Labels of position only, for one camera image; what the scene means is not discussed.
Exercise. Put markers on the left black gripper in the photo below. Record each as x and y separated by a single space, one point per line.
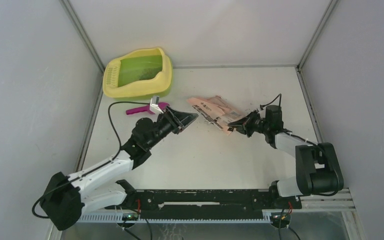
174 117

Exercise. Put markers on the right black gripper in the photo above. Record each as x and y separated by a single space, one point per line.
243 125

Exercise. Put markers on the pink cat litter bag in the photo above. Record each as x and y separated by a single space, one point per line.
219 109

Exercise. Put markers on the magenta plastic scoop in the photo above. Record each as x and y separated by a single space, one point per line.
146 109

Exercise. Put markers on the yellow green litter box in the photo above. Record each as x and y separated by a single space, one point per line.
139 74

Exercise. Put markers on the white bag sealing clip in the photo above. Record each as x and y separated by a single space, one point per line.
207 117

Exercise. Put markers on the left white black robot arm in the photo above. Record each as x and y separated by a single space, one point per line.
68 197

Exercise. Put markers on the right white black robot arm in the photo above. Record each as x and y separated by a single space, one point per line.
317 170

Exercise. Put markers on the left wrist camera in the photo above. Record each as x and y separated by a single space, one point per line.
154 105

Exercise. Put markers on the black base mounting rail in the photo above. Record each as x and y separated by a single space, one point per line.
213 200

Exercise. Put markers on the white slotted cable duct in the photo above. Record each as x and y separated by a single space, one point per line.
170 217

